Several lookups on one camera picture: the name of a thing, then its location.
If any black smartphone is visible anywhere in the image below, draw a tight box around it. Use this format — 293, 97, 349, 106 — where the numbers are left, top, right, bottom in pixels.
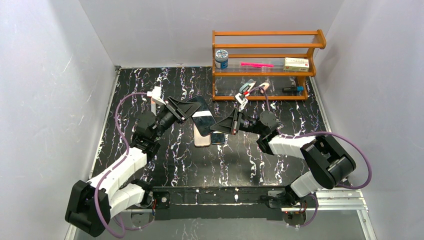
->
210, 131, 226, 145

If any black remote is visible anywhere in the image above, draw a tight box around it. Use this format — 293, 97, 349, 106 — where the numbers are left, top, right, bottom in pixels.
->
187, 95, 217, 137

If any pink phone case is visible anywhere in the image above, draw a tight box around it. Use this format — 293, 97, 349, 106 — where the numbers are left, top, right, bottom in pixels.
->
193, 124, 211, 148

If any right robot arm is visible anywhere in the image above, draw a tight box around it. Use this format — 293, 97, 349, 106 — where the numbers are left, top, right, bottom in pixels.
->
210, 109, 356, 201

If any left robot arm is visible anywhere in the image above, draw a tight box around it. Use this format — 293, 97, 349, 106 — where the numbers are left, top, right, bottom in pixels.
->
64, 97, 201, 239

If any orange grey eraser block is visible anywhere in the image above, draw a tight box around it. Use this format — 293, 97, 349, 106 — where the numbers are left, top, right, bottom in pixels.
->
150, 100, 157, 115

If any teal white stapler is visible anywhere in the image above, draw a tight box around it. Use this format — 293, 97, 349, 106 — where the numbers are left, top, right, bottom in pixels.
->
239, 79, 256, 94

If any pink white clip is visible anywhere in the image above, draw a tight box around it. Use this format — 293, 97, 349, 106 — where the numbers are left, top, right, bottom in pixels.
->
258, 82, 270, 94

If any black blue marker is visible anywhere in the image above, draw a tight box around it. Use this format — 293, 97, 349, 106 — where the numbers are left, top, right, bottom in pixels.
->
282, 86, 304, 93

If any pink pen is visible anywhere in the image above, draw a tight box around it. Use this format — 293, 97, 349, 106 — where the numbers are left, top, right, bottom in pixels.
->
240, 62, 274, 68

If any orange wooden shelf rack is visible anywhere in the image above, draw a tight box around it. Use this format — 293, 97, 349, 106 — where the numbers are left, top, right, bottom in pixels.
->
212, 29, 327, 101

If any blue white round jar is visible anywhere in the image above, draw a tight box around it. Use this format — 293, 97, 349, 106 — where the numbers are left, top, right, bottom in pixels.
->
214, 49, 229, 69

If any white red small box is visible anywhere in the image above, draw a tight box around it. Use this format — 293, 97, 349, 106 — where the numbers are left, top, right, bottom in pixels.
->
283, 57, 310, 72

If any black base bar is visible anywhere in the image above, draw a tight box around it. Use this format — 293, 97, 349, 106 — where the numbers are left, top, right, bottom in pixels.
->
153, 186, 285, 221

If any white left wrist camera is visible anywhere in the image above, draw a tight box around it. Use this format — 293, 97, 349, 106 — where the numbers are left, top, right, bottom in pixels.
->
146, 86, 166, 106

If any aluminium frame rail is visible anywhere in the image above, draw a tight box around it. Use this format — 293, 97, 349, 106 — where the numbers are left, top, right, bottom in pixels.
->
315, 187, 369, 211

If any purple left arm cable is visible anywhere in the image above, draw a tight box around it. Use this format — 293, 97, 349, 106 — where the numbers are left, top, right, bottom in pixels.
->
94, 92, 150, 239

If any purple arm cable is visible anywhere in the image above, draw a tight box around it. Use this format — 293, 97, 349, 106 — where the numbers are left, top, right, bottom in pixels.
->
94, 92, 150, 239
245, 85, 373, 228

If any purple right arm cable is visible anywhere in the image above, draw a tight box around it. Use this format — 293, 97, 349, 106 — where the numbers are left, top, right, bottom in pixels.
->
245, 85, 373, 228

